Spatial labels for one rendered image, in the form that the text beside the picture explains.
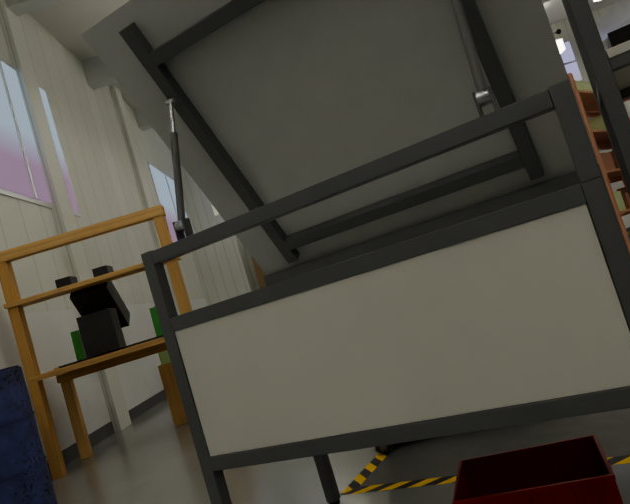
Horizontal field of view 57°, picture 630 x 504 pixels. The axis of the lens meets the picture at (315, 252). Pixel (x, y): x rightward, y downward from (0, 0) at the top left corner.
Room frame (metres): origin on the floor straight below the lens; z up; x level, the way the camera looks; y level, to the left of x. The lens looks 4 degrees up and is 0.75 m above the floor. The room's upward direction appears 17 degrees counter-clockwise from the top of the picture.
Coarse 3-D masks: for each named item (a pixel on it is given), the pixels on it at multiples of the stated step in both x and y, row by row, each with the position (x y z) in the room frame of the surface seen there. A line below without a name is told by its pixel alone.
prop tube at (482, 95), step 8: (456, 0) 1.24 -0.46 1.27; (456, 8) 1.23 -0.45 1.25; (456, 16) 1.23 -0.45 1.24; (464, 16) 1.23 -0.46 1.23; (464, 24) 1.22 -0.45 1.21; (464, 32) 1.22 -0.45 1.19; (464, 40) 1.22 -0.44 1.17; (472, 40) 1.21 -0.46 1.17; (472, 48) 1.21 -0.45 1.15; (472, 56) 1.20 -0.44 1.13; (472, 64) 1.20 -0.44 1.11; (472, 72) 1.20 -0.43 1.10; (480, 72) 1.19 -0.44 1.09; (480, 80) 1.19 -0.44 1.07; (480, 88) 1.18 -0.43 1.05; (480, 96) 1.18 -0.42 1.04; (488, 96) 1.17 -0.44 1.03; (480, 104) 1.18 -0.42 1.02
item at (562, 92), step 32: (544, 96) 1.12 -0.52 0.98; (480, 128) 1.18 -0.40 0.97; (576, 128) 1.10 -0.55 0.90; (384, 160) 1.28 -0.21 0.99; (416, 160) 1.25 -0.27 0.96; (576, 160) 1.11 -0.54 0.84; (320, 192) 1.36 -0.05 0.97; (224, 224) 1.50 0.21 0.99; (256, 224) 1.46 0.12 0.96; (160, 256) 1.61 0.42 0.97; (160, 288) 1.62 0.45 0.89; (160, 320) 1.64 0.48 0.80
